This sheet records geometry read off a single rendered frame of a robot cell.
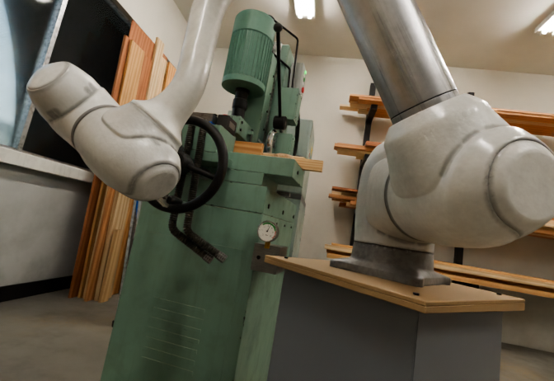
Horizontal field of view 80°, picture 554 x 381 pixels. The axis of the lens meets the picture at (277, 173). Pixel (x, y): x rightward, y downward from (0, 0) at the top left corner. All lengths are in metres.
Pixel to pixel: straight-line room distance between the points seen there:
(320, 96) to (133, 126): 3.41
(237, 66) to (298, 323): 0.97
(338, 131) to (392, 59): 3.19
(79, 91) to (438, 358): 0.68
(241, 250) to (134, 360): 0.48
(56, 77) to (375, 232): 0.59
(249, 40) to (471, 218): 1.10
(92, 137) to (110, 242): 2.07
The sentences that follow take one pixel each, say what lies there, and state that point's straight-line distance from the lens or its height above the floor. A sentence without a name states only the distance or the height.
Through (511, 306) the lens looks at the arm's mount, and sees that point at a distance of 0.73.
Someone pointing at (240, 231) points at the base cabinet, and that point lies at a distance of 1.07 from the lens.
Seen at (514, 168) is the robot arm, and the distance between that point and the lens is 0.45.
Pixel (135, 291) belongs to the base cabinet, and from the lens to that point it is 1.24.
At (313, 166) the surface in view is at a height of 0.91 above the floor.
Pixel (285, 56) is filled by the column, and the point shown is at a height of 1.46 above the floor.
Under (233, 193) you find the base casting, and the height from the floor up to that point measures 0.76.
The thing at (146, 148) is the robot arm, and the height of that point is 0.75.
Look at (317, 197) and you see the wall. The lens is 3.54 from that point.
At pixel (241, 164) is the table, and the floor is 0.86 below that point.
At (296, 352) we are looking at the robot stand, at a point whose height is 0.45.
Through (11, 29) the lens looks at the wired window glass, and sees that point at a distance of 2.46.
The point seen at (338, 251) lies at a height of 0.57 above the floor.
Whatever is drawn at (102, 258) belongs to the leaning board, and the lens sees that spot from 2.62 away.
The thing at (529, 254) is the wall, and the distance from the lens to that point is 4.03.
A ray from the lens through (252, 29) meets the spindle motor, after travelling 1.41.
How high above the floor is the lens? 0.67
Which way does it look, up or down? 10 degrees up
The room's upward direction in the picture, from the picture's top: 10 degrees clockwise
